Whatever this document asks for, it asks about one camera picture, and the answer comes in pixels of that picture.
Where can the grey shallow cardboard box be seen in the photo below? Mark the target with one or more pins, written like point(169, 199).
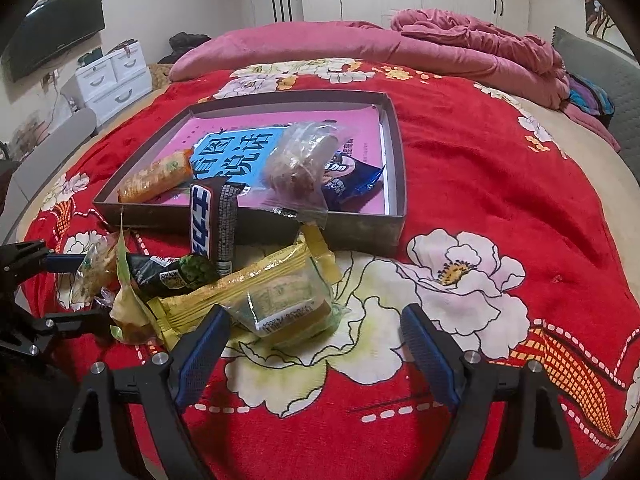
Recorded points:
point(350, 230)

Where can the white drawer cabinet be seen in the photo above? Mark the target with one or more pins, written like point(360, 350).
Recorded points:
point(115, 85)

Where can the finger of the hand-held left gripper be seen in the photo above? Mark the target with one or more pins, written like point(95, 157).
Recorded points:
point(60, 262)
point(70, 321)

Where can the orange clear snack packet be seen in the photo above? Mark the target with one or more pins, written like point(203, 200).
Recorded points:
point(155, 180)

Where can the clear packet with yellow snack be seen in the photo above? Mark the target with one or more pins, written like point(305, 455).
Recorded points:
point(95, 270)

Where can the flower wall painting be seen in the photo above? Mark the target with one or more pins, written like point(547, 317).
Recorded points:
point(600, 20)

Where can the dark green snack packet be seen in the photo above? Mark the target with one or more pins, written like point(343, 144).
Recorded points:
point(165, 275)

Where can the red floral blanket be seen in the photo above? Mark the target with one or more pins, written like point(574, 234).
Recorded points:
point(475, 160)

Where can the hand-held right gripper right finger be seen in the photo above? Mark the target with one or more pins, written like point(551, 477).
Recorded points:
point(430, 355)

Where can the colourful striped cloth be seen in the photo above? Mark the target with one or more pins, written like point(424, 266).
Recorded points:
point(590, 97)

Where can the black clothes pile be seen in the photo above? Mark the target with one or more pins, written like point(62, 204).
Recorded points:
point(187, 40)

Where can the black television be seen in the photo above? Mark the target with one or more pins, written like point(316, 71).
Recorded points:
point(55, 30)

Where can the pink quilt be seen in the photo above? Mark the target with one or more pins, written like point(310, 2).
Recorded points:
point(475, 55)

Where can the pink and blue book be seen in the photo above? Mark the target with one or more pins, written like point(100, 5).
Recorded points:
point(225, 130)

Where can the black chocolate bar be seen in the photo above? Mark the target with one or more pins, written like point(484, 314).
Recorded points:
point(202, 225)

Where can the blue biscuit packet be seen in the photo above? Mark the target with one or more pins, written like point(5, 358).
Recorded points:
point(350, 185)

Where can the clear bag of round pastry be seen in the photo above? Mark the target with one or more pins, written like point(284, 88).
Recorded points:
point(295, 170)

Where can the clear packet with green label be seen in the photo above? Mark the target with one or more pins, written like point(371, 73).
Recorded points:
point(280, 305)

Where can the brown fuzzy blanket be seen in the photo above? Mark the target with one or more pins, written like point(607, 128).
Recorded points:
point(160, 77)

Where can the pink pillow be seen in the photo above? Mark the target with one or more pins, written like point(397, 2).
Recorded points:
point(275, 45)

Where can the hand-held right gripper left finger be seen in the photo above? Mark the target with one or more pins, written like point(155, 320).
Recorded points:
point(200, 355)

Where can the grey quilted headboard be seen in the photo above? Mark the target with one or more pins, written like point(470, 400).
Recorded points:
point(615, 90)

